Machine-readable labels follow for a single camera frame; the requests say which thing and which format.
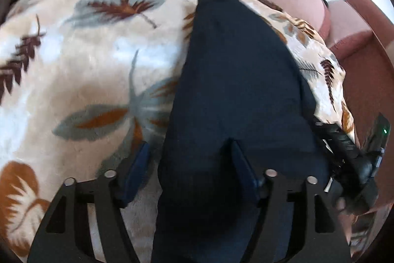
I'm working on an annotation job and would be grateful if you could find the leaf print blanket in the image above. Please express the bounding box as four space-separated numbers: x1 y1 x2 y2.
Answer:
0 0 356 257

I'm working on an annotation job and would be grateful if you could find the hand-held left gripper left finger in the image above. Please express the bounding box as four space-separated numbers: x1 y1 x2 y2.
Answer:
27 141 151 263

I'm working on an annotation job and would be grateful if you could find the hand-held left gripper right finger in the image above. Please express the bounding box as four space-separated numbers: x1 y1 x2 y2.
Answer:
231 140 352 263

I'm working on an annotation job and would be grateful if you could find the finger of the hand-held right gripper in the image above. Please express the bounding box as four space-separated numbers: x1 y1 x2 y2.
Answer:
312 122 359 159

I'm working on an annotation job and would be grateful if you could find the dark navy garment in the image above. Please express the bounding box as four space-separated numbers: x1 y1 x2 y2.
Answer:
151 0 331 263

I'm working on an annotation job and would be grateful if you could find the reddish brown sofa armrest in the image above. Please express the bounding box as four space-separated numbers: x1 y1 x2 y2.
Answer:
326 0 394 214

